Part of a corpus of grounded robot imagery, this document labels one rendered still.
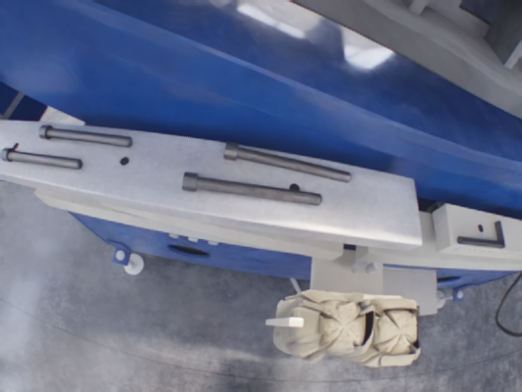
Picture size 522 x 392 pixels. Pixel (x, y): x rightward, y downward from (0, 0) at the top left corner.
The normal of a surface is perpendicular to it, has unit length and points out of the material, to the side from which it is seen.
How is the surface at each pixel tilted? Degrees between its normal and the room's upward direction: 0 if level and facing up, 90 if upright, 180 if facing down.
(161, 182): 0
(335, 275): 0
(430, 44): 90
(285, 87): 90
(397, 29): 90
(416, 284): 0
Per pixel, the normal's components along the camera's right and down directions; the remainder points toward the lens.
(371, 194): 0.11, -0.44
